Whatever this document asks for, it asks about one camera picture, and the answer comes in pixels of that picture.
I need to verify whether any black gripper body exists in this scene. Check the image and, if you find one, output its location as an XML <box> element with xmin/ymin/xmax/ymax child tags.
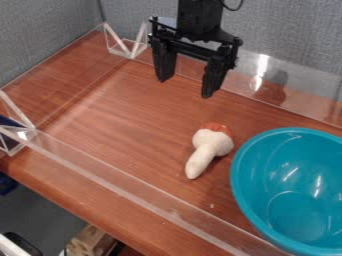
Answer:
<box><xmin>148</xmin><ymin>0</ymin><xmax>243</xmax><ymax>62</ymax></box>

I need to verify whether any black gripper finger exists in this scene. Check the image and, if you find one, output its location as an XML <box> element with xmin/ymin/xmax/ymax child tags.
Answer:
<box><xmin>201</xmin><ymin>56</ymin><xmax>228</xmax><ymax>98</ymax></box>
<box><xmin>151</xmin><ymin>39</ymin><xmax>177</xmax><ymax>82</ymax></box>

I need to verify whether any white toy mushroom red cap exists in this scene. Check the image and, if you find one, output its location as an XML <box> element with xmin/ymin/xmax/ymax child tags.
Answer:
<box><xmin>184</xmin><ymin>122</ymin><xmax>233</xmax><ymax>179</ymax></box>

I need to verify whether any blue plastic bowl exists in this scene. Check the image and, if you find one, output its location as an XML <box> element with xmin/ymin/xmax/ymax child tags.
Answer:
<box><xmin>229</xmin><ymin>127</ymin><xmax>342</xmax><ymax>256</ymax></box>

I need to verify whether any clear acrylic back barrier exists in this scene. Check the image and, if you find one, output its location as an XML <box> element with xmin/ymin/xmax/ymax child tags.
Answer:
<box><xmin>132</xmin><ymin>31</ymin><xmax>342</xmax><ymax>129</ymax></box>

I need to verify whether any clear acrylic barrier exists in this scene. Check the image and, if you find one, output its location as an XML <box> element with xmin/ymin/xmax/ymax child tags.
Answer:
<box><xmin>132</xmin><ymin>31</ymin><xmax>342</xmax><ymax>129</ymax></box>
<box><xmin>2</xmin><ymin>131</ymin><xmax>287</xmax><ymax>256</ymax></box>

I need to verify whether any dark blue object left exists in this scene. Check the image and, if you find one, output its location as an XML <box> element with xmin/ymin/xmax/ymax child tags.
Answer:
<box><xmin>0</xmin><ymin>114</ymin><xmax>21</xmax><ymax>195</ymax></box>

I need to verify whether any clear acrylic front barrier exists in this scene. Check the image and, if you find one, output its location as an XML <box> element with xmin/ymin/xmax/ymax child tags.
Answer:
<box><xmin>2</xmin><ymin>131</ymin><xmax>287</xmax><ymax>256</ymax></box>

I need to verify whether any wooden block under table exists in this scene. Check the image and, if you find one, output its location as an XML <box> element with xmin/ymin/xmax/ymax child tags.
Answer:
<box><xmin>66</xmin><ymin>225</ymin><xmax>117</xmax><ymax>256</ymax></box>

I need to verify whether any black white object below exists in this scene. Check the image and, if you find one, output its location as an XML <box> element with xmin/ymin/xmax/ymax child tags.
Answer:
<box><xmin>0</xmin><ymin>232</ymin><xmax>42</xmax><ymax>256</ymax></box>

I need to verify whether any clear acrylic corner bracket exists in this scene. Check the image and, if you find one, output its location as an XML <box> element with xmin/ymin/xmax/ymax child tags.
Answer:
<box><xmin>102</xmin><ymin>22</ymin><xmax>148</xmax><ymax>59</ymax></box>

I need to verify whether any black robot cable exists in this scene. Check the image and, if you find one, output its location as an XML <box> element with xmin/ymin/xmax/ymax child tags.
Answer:
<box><xmin>219</xmin><ymin>0</ymin><xmax>245</xmax><ymax>12</ymax></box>

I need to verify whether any clear acrylic left bracket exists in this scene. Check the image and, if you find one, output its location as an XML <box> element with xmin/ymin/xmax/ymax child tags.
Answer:
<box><xmin>0</xmin><ymin>89</ymin><xmax>36</xmax><ymax>156</ymax></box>

